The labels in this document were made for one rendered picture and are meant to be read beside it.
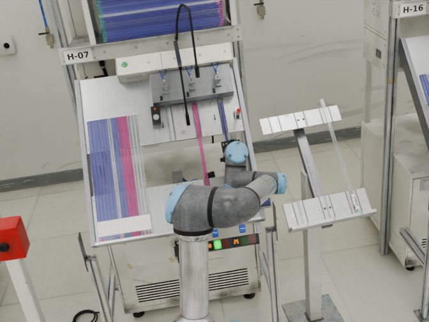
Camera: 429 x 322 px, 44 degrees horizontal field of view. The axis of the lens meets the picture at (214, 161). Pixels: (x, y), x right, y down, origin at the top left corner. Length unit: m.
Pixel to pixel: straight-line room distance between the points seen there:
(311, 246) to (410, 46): 1.00
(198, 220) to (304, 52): 2.69
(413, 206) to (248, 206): 1.41
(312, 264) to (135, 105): 1.06
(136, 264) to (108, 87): 0.86
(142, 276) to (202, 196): 1.25
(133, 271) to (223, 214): 1.25
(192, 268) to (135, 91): 1.00
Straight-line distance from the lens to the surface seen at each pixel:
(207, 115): 2.25
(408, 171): 2.67
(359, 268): 3.03
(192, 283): 1.56
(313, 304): 2.64
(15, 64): 3.98
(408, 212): 2.77
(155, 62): 2.26
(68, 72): 2.41
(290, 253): 3.12
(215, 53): 2.27
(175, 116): 2.25
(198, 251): 1.52
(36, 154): 4.21
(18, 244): 2.36
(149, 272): 2.64
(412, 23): 2.74
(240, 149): 1.83
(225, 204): 1.44
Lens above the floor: 1.92
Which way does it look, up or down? 28 degrees down
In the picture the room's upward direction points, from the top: 7 degrees counter-clockwise
